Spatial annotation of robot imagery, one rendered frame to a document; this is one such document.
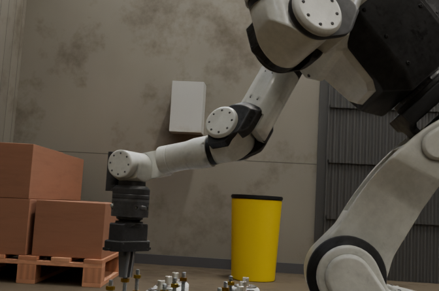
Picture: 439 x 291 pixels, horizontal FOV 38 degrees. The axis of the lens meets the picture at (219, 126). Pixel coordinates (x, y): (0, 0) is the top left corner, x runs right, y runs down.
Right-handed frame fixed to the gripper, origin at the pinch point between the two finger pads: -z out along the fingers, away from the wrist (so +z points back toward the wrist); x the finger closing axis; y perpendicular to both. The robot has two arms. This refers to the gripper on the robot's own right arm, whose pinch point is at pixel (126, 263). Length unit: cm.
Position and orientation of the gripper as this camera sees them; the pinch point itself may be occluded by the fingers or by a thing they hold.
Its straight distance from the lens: 153.1
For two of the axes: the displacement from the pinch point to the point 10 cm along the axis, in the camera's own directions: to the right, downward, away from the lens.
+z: 0.5, -9.9, 1.2
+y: -7.7, 0.4, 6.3
